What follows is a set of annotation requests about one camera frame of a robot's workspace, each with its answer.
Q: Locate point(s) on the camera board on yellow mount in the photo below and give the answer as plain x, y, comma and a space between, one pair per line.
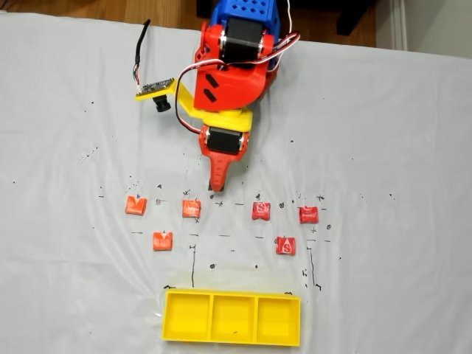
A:
155, 87

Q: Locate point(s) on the orange candy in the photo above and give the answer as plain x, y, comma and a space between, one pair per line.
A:
191, 209
162, 242
135, 206

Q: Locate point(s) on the yellow three-compartment box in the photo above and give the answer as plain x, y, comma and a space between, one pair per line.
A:
234, 317

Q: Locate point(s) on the red candy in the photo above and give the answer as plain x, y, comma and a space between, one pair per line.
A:
308, 215
261, 211
286, 246

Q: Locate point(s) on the white plastic table cover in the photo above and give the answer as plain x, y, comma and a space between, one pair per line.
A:
73, 184

